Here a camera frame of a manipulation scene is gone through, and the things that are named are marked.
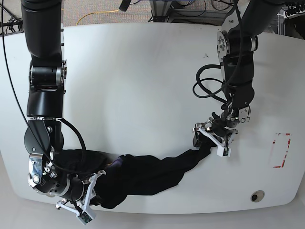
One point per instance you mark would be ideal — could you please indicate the white power strip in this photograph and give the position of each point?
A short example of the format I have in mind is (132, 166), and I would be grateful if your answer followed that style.
(293, 12)

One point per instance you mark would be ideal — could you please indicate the black graphic T-shirt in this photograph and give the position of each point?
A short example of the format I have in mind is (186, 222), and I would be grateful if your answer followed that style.
(132, 175)

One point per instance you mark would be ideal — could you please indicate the aluminium frame post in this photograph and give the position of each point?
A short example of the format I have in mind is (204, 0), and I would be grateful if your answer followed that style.
(160, 10)

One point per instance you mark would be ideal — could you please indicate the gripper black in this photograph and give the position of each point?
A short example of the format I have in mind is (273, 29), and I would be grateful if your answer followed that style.
(223, 128)
(76, 191)

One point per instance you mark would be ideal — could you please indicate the right table cable grommet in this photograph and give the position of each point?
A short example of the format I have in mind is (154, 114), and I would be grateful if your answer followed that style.
(257, 196)

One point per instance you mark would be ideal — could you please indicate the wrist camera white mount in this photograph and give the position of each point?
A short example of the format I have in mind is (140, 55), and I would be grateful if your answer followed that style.
(223, 148)
(81, 206)

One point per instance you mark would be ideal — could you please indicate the black tripod legs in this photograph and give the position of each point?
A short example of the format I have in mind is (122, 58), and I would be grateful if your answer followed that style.
(10, 23)

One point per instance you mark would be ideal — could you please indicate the red tape rectangle marking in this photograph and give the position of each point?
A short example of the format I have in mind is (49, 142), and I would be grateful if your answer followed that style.
(279, 150)

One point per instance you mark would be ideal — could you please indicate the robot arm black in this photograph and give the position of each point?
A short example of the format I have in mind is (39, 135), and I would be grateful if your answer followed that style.
(236, 43)
(43, 138)

